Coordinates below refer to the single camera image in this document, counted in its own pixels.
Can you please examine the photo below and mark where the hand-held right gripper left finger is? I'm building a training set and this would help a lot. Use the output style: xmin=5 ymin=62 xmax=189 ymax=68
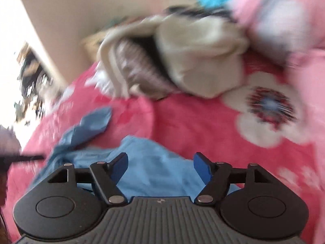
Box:
xmin=48 ymin=152 xmax=129 ymax=205

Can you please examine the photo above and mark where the cream nightstand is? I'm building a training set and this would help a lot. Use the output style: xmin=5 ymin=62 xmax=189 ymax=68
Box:
xmin=82 ymin=29 xmax=108 ymax=60

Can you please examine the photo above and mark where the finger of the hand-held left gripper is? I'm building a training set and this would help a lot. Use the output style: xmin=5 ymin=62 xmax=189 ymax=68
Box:
xmin=19 ymin=154 xmax=44 ymax=162

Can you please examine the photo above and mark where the wheelchair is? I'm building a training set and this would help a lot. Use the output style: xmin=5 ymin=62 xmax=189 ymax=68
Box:
xmin=15 ymin=42 xmax=55 ymax=122

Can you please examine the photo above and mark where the pile of unfolded clothes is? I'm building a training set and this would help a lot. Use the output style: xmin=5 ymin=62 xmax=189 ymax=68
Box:
xmin=98 ymin=14 xmax=250 ymax=99

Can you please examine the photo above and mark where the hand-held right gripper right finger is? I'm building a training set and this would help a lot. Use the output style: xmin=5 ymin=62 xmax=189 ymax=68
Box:
xmin=194 ymin=152 xmax=274 ymax=205

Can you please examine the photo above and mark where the pink floral blanket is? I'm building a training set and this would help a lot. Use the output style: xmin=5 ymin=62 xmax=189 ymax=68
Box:
xmin=5 ymin=53 xmax=325 ymax=244

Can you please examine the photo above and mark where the light blue t-shirt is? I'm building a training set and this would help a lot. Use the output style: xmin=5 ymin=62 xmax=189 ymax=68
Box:
xmin=38 ymin=107 xmax=242 ymax=200

